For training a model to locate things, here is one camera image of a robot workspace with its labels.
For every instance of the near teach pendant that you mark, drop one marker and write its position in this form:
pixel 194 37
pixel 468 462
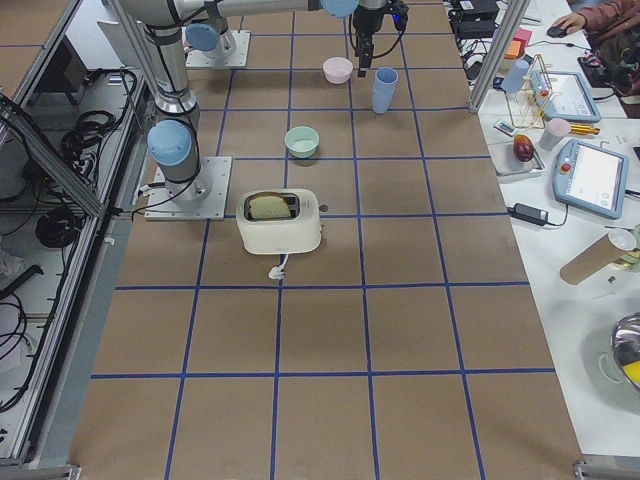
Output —
pixel 591 178

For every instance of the metal tray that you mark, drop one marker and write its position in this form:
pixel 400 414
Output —
pixel 507 166

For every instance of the gold wire rack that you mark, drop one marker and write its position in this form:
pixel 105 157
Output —
pixel 526 108

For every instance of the red apple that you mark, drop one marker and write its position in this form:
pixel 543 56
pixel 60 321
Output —
pixel 523 149

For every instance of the aluminium frame post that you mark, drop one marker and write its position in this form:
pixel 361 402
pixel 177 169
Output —
pixel 508 25

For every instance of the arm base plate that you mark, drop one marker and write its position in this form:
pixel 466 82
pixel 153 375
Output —
pixel 204 199
pixel 209 50

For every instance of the person hand on mouse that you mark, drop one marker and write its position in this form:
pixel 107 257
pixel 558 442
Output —
pixel 570 23

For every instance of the pink bowl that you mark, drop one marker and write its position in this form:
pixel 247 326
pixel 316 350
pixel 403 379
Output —
pixel 337 70

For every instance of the steel mixing bowl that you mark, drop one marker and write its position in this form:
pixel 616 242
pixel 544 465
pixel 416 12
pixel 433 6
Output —
pixel 620 363

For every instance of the orange sticky note pad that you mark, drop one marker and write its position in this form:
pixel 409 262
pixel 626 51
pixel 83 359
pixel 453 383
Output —
pixel 519 42

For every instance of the cream white toaster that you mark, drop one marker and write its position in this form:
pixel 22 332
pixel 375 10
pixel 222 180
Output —
pixel 301 233

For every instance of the white cup on desk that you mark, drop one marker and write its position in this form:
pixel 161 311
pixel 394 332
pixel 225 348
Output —
pixel 555 130

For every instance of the mint green bowl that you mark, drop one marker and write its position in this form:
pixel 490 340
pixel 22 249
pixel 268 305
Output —
pixel 302 141

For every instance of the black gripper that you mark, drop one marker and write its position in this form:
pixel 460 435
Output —
pixel 366 22

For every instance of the black laptop charger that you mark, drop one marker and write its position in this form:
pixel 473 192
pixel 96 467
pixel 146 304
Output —
pixel 528 214

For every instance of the far teach pendant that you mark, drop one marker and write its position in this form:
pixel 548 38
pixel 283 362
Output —
pixel 564 95

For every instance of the light blue cup on desk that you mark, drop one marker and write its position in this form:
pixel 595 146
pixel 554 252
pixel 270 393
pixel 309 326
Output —
pixel 515 77

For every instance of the toast bread slice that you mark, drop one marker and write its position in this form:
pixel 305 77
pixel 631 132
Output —
pixel 269 207

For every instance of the teach pendant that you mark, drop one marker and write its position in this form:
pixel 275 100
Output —
pixel 564 95
pixel 591 178

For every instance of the black computer mouse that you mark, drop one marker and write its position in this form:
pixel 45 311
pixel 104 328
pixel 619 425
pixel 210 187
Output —
pixel 556 32

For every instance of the cardboard tube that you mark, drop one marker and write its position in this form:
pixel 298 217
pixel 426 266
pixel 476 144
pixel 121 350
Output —
pixel 598 255

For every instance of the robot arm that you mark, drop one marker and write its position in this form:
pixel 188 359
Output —
pixel 172 142
pixel 240 10

